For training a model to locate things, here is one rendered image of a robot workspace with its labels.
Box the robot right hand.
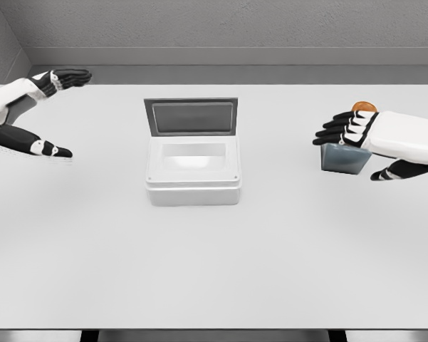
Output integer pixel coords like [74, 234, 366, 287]
[312, 110, 428, 182]

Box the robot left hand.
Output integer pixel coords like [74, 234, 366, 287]
[0, 68, 93, 159]

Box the grey-blue cube block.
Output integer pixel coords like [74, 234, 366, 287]
[319, 142, 372, 176]

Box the orange round fruit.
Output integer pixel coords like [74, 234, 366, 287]
[350, 100, 379, 113]

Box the white open-lid box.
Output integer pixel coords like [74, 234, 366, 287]
[143, 97, 243, 207]

